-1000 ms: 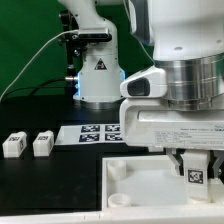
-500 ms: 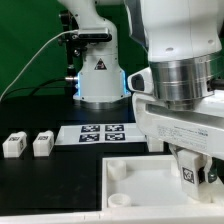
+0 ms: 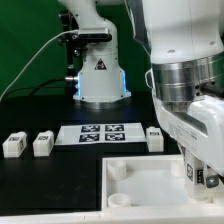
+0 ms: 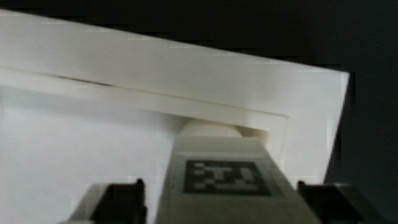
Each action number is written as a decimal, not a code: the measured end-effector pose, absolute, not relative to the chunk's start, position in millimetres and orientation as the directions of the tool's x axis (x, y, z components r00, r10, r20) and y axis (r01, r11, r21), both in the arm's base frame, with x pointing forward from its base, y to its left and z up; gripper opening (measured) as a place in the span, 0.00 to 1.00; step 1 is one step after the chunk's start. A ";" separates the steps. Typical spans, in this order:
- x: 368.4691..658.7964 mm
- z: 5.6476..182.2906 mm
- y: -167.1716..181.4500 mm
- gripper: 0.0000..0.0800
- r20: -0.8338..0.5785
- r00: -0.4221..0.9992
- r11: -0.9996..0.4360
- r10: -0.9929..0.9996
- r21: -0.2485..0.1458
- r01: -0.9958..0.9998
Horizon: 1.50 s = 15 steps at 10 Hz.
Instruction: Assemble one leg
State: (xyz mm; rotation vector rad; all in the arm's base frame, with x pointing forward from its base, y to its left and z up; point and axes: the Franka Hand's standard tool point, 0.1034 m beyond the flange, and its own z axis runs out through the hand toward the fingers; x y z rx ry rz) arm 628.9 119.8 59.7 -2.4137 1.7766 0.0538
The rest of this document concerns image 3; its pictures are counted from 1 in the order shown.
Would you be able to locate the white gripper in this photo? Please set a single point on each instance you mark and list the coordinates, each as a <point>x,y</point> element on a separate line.
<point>201,131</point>

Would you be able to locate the white square tabletop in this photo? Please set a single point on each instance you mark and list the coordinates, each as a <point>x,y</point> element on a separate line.
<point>149,181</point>

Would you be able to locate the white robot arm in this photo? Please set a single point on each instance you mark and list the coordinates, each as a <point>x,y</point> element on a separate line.
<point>183,40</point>

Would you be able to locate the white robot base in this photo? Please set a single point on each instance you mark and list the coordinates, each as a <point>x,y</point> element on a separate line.
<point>101,80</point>

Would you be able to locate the white marker sheet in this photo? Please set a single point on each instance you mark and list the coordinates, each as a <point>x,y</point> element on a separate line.
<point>100,133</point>

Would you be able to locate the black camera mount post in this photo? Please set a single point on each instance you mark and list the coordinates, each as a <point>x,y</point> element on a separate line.
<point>69,23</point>

